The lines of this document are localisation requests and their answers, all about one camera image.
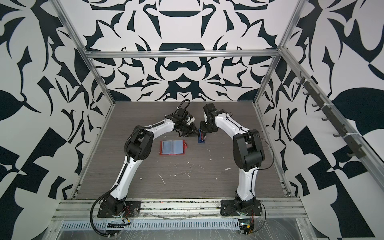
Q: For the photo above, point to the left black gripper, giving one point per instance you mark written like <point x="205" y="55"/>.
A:
<point x="193" y="132"/>

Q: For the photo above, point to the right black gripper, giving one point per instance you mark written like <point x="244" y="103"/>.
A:
<point x="204" y="129"/>

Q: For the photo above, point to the blue card box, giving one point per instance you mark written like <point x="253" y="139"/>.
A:
<point x="201" y="137"/>

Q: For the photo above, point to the red leather card holder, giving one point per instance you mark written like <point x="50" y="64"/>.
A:
<point x="173" y="147"/>

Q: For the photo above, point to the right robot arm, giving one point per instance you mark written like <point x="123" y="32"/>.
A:
<point x="248" y="151"/>

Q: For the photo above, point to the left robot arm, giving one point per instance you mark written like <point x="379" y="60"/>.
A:
<point x="138" y="147"/>

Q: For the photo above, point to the small circuit board right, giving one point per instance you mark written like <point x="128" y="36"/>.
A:
<point x="246" y="226"/>

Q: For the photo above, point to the small circuit board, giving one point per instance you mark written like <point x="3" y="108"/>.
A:
<point x="246" y="226"/>
<point x="115" y="225"/>

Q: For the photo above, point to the small circuit board left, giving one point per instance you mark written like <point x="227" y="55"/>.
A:
<point x="115" y="225"/>

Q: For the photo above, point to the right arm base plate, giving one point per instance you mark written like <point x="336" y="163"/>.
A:
<point x="238" y="207"/>

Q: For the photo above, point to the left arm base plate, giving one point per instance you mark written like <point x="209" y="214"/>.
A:
<point x="125" y="209"/>

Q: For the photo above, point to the wall hook rack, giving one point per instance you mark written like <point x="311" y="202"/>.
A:
<point x="334" y="116"/>

